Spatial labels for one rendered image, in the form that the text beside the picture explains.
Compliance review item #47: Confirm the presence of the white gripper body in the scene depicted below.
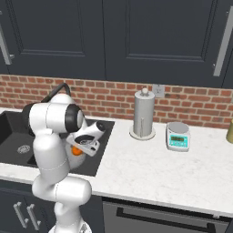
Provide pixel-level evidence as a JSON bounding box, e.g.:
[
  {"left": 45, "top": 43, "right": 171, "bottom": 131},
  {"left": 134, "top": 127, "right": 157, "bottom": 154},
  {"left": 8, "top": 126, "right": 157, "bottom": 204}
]
[{"left": 77, "top": 141, "right": 101, "bottom": 157}]

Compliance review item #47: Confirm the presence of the white colander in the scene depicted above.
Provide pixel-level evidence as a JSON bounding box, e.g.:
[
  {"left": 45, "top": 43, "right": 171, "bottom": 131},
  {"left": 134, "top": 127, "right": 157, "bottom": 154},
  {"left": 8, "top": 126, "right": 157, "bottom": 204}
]
[{"left": 65, "top": 141, "right": 87, "bottom": 172}]

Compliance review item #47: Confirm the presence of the black sink faucet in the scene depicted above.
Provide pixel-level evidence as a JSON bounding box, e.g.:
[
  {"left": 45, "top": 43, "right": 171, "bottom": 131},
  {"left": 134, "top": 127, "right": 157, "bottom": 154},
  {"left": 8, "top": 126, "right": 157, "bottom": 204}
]
[{"left": 40, "top": 82, "right": 73, "bottom": 105}]

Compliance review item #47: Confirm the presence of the black sink basin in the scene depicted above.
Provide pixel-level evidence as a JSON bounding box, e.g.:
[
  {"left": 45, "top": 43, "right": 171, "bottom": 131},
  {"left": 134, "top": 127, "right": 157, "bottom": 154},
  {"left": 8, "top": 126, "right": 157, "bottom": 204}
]
[{"left": 0, "top": 110, "right": 116, "bottom": 178}]

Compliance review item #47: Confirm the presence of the orange fruit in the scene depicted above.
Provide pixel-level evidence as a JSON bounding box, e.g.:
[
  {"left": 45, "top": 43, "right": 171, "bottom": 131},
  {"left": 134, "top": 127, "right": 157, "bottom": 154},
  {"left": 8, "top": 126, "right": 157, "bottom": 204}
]
[{"left": 71, "top": 146, "right": 84, "bottom": 157}]

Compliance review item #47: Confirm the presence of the paper towel roll on holder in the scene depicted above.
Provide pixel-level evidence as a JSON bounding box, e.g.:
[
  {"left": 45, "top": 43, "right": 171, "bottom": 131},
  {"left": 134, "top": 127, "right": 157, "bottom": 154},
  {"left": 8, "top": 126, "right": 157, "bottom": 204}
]
[{"left": 128, "top": 87, "right": 157, "bottom": 141}]

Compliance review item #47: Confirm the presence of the dark base cupboard door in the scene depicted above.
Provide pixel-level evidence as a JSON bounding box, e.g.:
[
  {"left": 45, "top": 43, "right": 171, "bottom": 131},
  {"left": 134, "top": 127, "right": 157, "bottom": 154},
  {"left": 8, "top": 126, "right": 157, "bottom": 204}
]
[
  {"left": 0, "top": 187, "right": 29, "bottom": 233},
  {"left": 23, "top": 194, "right": 58, "bottom": 233}
]

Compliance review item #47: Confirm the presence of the teal kitchen scale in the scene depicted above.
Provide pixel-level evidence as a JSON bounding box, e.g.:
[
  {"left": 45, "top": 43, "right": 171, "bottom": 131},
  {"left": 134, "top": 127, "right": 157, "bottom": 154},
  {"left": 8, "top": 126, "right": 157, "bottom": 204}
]
[{"left": 165, "top": 121, "right": 192, "bottom": 152}]

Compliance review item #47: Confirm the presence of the dark dishwasher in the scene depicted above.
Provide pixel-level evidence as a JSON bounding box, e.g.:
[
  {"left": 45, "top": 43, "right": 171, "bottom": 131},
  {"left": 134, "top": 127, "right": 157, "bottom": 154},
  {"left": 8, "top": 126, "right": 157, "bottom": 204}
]
[{"left": 101, "top": 198, "right": 233, "bottom": 233}]

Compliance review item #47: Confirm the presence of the yellow-green jar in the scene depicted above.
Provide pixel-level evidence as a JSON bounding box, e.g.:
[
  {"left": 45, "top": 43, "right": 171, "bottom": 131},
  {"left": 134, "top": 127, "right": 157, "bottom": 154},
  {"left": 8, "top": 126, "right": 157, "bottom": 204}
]
[{"left": 225, "top": 118, "right": 233, "bottom": 145}]

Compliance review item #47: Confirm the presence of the grey base cupboard handle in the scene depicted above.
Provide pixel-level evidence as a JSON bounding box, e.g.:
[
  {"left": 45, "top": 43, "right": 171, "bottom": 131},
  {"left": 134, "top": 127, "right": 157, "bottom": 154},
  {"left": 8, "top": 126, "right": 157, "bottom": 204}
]
[
  {"left": 13, "top": 201, "right": 29, "bottom": 229},
  {"left": 25, "top": 203, "right": 42, "bottom": 232}
]

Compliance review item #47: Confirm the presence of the white wall outlet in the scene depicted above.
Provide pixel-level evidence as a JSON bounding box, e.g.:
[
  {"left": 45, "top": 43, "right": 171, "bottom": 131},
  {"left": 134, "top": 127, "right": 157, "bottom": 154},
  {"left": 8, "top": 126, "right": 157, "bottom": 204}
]
[{"left": 151, "top": 84, "right": 166, "bottom": 99}]

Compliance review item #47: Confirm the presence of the black dishwasher handle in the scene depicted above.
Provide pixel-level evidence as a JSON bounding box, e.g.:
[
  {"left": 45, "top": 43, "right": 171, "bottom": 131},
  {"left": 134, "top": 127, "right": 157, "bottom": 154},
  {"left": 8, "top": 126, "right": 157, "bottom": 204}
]
[{"left": 116, "top": 207, "right": 217, "bottom": 233}]

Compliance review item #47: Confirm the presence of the dark wall cupboard door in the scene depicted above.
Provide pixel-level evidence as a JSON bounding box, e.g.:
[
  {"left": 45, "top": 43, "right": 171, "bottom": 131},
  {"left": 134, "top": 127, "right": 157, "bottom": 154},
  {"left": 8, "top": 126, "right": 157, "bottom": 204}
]
[
  {"left": 0, "top": 0, "right": 11, "bottom": 76},
  {"left": 221, "top": 45, "right": 233, "bottom": 91},
  {"left": 102, "top": 0, "right": 230, "bottom": 89},
  {"left": 3, "top": 0, "right": 107, "bottom": 82}
]

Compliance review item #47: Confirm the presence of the grey wall cupboard handle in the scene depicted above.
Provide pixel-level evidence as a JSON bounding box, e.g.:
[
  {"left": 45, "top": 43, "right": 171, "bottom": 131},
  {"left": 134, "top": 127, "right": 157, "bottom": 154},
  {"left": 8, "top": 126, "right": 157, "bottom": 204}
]
[
  {"left": 212, "top": 5, "right": 233, "bottom": 77},
  {"left": 0, "top": 11, "right": 15, "bottom": 66}
]

